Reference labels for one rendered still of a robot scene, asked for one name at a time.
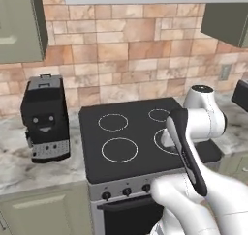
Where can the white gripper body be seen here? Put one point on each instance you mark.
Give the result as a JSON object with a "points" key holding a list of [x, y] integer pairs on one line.
{"points": [[168, 139]]}

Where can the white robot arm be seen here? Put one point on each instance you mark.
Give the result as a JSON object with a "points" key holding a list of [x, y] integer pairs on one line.
{"points": [[206, 116]]}

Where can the black glass hob stove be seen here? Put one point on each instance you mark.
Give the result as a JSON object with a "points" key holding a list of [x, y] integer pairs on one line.
{"points": [[129, 142]]}

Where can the black stove knob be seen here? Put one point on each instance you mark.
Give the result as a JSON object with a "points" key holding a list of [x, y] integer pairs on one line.
{"points": [[146, 188], [106, 196], [127, 191]]}

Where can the green base cupboard door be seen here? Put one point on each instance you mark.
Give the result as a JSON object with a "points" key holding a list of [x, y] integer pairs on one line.
{"points": [[237, 166], [45, 210]]}

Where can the black countertop appliance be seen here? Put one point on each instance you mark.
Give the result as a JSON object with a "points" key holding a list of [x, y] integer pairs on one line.
{"points": [[241, 95]]}

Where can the black oven door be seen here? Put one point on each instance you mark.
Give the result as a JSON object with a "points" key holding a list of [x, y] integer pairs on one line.
{"points": [[129, 221]]}

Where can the black coffee machine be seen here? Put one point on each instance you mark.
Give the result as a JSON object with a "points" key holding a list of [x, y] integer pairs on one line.
{"points": [[45, 119]]}

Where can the grey wall socket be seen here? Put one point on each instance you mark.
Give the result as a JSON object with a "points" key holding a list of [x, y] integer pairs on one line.
{"points": [[225, 72]]}

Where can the green wall cupboard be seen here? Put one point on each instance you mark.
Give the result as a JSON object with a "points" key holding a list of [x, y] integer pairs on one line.
{"points": [[226, 21], [19, 23]]}

